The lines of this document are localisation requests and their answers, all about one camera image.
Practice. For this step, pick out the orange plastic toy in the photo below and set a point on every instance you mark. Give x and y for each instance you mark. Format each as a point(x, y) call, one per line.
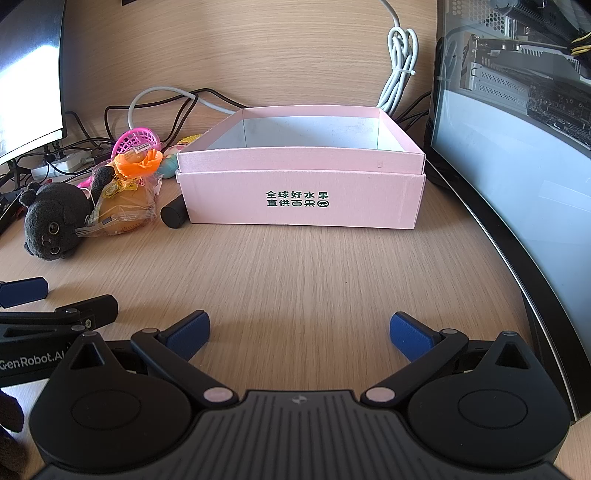
point(138, 164)

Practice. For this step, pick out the white power strip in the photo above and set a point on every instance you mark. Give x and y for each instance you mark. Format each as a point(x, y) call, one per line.
point(64, 164)

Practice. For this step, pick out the pink toy racket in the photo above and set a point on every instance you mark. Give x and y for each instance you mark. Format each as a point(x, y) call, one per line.
point(134, 138)

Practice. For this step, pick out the black keyboard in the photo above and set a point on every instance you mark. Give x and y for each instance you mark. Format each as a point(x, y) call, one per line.
point(8, 210)

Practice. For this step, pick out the glass-sided computer case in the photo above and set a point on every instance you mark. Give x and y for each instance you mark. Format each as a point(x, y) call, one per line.
point(508, 138)

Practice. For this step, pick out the black cylinder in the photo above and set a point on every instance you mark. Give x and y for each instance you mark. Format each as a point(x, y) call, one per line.
point(174, 213)

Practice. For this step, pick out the pink cardboard box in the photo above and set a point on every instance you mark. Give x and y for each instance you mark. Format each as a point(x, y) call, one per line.
point(369, 194)

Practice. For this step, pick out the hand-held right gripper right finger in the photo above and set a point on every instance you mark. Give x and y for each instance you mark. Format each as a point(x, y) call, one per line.
point(410, 334)

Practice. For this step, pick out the black plush cat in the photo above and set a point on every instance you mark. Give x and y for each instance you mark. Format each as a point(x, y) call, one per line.
point(51, 217)

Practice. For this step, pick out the computer monitor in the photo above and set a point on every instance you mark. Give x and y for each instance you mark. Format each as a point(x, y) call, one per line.
point(27, 69)

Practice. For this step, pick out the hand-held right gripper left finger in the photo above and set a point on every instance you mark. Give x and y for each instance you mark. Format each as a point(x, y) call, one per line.
point(188, 334)

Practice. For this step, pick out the person's left hand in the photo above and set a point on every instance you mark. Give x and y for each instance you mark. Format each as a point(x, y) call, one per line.
point(10, 410)

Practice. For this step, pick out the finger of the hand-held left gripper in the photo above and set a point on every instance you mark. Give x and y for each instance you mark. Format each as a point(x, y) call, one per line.
point(99, 308)
point(23, 290)

